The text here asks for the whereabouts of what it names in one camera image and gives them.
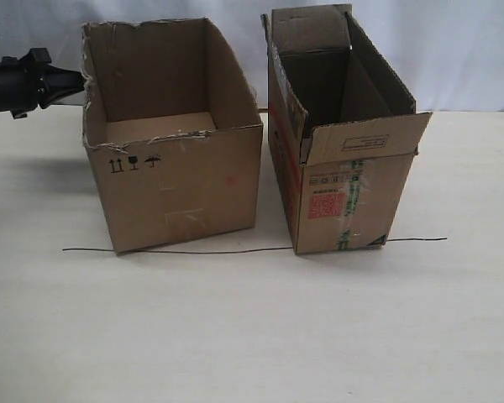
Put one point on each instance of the tall printed cardboard box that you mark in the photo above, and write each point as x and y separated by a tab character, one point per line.
343	129

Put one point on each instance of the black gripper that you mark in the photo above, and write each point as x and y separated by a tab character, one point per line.
23	86

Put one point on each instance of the large cardboard box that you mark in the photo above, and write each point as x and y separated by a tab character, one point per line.
171	130

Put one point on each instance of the thin black line marker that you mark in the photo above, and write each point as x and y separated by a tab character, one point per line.
229	252

